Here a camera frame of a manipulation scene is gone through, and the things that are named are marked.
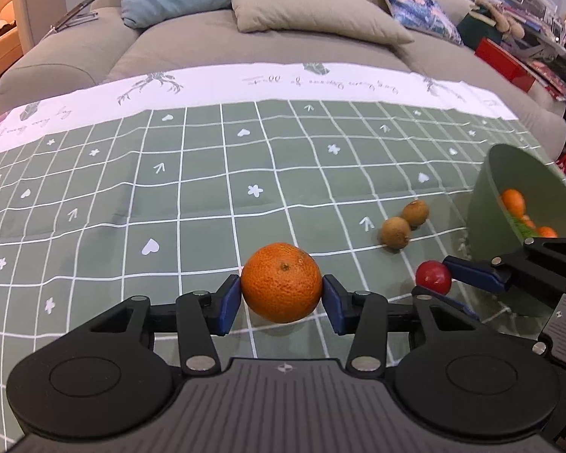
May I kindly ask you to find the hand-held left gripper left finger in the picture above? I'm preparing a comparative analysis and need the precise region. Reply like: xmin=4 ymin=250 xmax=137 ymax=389
xmin=89 ymin=274 xmax=242 ymax=373

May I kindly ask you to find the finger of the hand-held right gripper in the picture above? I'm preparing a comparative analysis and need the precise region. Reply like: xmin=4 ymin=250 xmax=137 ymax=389
xmin=446 ymin=295 xmax=482 ymax=322
xmin=443 ymin=238 xmax=566 ymax=298

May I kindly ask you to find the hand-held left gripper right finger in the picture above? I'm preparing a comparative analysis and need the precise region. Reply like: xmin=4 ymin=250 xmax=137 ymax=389
xmin=321 ymin=274 xmax=505 ymax=373

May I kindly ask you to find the small red plum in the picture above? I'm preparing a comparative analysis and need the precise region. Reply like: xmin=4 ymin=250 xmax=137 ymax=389
xmin=415 ymin=260 xmax=452 ymax=294

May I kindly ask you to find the green colander bowl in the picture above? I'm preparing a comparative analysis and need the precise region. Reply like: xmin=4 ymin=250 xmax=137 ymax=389
xmin=467 ymin=144 xmax=566 ymax=318

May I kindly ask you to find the brown kiwi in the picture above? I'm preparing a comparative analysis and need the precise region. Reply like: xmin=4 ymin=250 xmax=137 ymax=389
xmin=401 ymin=199 xmax=429 ymax=228
xmin=381 ymin=217 xmax=412 ymax=249

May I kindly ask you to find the green checked tablecloth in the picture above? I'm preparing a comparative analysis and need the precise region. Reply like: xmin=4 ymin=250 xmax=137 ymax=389
xmin=0 ymin=60 xmax=566 ymax=453

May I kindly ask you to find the dark green bag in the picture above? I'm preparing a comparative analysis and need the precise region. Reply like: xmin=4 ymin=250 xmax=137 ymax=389
xmin=457 ymin=7 xmax=498 ymax=43

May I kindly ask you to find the beige plush toy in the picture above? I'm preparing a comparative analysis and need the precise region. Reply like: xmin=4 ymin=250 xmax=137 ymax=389
xmin=474 ymin=0 xmax=529 ymax=39

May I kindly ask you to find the beige sofa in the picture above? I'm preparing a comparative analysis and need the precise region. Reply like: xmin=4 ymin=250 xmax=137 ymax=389
xmin=0 ymin=0 xmax=566 ymax=161

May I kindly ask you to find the blue printed pillow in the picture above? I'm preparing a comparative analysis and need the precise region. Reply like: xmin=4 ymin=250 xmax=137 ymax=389
xmin=375 ymin=0 xmax=464 ymax=47

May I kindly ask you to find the cluttered shelf of magazines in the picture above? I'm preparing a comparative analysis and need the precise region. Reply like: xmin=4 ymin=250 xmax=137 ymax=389
xmin=476 ymin=0 xmax=566 ymax=105

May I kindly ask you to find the beige pillow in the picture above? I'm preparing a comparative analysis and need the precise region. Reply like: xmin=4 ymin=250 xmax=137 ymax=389
xmin=231 ymin=0 xmax=415 ymax=47

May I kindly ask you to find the black folding stand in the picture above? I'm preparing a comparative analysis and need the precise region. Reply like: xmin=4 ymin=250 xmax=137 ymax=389
xmin=42 ymin=0 xmax=99 ymax=39

